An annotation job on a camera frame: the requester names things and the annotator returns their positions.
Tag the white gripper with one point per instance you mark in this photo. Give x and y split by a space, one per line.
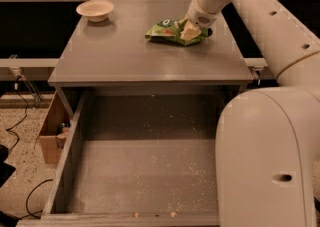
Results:
198 17

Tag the green rice chip bag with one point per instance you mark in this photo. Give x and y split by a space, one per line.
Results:
170 30

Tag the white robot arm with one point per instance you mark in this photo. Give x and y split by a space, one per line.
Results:
268 139

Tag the grey drawer cabinet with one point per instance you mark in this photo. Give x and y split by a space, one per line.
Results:
116 53

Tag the open grey top drawer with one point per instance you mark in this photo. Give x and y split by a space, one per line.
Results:
137 161

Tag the beige paper bowl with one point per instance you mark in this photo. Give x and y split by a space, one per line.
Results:
95 10

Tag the brown cardboard box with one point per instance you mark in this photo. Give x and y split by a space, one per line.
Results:
53 133

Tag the black object left edge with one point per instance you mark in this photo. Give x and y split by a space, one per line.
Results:
6 170

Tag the metal bracket left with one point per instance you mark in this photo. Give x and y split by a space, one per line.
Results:
19 74

